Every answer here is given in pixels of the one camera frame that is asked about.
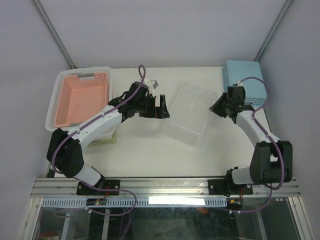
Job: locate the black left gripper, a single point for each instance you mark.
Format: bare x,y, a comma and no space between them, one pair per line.
161,112

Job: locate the aluminium frame post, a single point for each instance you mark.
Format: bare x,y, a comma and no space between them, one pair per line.
53,33
274,27

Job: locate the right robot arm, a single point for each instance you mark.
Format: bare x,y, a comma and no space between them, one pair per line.
272,160

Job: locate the yellow-green perforated basket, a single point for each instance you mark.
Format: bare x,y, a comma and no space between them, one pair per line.
103,140

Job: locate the pink basket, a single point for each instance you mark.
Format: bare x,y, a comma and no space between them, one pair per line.
81,97

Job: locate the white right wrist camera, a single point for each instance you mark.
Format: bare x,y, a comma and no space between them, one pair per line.
239,83

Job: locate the white perforated basket top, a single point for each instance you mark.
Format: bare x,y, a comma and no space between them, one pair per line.
189,115

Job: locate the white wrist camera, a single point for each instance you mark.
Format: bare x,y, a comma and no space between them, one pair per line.
239,83
152,85

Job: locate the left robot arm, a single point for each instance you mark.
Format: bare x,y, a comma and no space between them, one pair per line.
65,151

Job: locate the left aluminium frame post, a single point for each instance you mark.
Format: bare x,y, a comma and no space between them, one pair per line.
53,33

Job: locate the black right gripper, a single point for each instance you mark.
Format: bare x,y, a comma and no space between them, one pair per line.
215,107

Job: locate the light blue perforated basket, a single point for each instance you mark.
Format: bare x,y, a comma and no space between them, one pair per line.
234,71

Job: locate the grey slotted cable duct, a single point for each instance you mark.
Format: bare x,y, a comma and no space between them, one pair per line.
140,202

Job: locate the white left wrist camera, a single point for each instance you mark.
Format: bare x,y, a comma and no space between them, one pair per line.
152,85

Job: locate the right aluminium frame post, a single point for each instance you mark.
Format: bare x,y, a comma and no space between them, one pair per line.
274,27

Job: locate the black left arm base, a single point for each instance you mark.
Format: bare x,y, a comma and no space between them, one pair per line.
105,186

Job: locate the aluminium mounting rail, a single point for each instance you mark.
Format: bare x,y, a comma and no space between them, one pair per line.
144,187

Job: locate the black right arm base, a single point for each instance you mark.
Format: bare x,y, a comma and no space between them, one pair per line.
227,187

